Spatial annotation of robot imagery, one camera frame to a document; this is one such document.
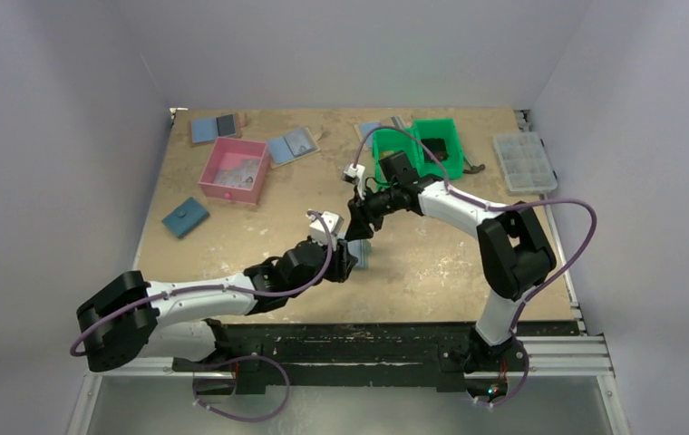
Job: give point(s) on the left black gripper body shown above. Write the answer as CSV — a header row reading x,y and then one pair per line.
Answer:
x,y
318,272

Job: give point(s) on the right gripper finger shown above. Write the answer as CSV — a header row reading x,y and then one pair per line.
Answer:
x,y
368,225
355,211

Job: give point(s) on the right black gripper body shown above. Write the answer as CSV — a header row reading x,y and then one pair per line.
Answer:
x,y
363,212

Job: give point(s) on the green card holder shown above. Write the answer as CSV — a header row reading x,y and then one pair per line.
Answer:
x,y
360,250

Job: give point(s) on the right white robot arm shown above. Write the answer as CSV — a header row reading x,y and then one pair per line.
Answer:
x,y
515,254

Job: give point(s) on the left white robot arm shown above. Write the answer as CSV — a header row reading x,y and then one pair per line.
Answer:
x,y
132,317

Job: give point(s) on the blue card behind bin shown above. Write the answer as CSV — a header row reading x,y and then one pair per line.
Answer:
x,y
363,128

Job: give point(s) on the cards in pink box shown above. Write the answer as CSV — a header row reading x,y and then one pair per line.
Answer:
x,y
241,176

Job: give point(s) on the dark blue card holder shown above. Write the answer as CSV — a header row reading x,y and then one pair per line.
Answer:
x,y
185,217

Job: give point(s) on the right green bin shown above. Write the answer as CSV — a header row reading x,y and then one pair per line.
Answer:
x,y
446,129

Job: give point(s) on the green bin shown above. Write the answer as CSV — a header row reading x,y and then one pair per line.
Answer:
x,y
386,142
446,129

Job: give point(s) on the left green bin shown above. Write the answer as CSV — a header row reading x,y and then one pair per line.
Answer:
x,y
386,142

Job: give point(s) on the black item in bin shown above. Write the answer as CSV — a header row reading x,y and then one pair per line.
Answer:
x,y
435,148

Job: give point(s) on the pink open box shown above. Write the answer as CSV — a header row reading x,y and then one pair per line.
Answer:
x,y
226,152

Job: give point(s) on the clear compartment organizer box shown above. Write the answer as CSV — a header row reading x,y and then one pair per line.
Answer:
x,y
524,163

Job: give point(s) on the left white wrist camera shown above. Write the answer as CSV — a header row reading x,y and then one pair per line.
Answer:
x,y
324,227

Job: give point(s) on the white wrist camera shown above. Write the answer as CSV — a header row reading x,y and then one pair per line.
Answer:
x,y
354,174
324,227

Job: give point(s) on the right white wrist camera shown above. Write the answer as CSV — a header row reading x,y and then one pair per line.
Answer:
x,y
354,174

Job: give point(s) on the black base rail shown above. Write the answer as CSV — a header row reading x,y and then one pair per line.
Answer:
x,y
406,355

